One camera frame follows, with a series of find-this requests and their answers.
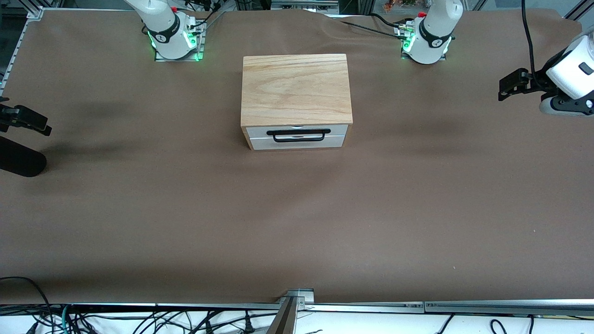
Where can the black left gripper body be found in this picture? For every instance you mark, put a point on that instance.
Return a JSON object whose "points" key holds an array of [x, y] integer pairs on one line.
{"points": [[535, 82]]}

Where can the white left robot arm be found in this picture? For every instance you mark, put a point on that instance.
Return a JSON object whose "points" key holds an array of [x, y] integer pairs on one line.
{"points": [[434, 32]]}

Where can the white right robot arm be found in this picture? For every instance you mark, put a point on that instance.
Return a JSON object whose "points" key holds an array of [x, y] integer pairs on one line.
{"points": [[162, 28]]}

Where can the light wooden drawer cabinet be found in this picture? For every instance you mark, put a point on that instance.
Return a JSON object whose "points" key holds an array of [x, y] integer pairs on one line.
{"points": [[297, 88]]}

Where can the black foam cylinder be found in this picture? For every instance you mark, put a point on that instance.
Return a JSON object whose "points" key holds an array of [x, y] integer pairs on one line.
{"points": [[21, 160]]}

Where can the brown table cover sheet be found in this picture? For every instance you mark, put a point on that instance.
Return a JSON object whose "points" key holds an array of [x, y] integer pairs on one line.
{"points": [[297, 222]]}

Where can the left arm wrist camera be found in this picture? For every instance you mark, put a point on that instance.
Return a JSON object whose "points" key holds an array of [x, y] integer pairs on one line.
{"points": [[561, 105]]}

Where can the aluminium table side rail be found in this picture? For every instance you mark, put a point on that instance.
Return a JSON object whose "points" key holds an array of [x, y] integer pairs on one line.
{"points": [[18, 46]]}

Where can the aluminium table edge rail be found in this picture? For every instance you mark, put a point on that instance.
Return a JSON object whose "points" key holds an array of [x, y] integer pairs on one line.
{"points": [[464, 307]]}

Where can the aluminium camera mount post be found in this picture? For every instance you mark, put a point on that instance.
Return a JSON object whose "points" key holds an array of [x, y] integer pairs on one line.
{"points": [[287, 320]]}

